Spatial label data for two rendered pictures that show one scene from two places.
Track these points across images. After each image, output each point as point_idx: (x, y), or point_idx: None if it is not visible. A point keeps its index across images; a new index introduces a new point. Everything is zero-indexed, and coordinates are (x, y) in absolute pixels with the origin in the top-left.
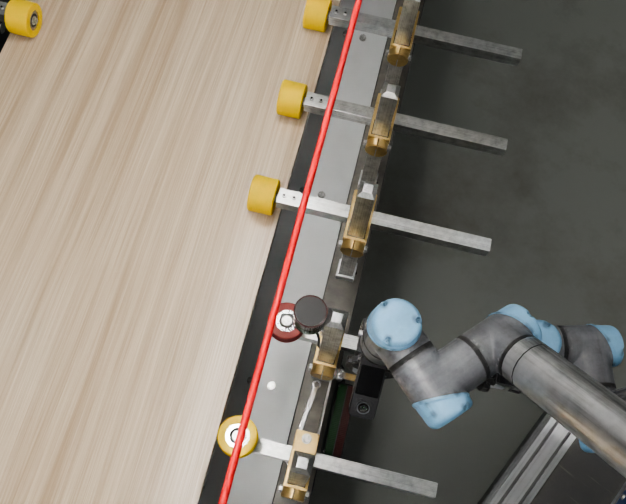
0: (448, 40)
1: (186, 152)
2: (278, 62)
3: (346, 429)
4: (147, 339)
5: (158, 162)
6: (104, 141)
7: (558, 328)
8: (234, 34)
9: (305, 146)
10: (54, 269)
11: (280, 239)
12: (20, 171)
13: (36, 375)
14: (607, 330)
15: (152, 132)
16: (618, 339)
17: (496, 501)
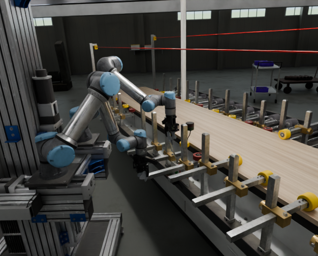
0: (258, 219)
1: (265, 163)
2: (290, 191)
3: (167, 176)
4: (218, 142)
5: (266, 159)
6: (282, 155)
7: (136, 137)
8: (314, 189)
9: None
10: (248, 140)
11: None
12: (282, 145)
13: (226, 133)
14: (124, 141)
15: (279, 161)
16: (120, 140)
17: (112, 244)
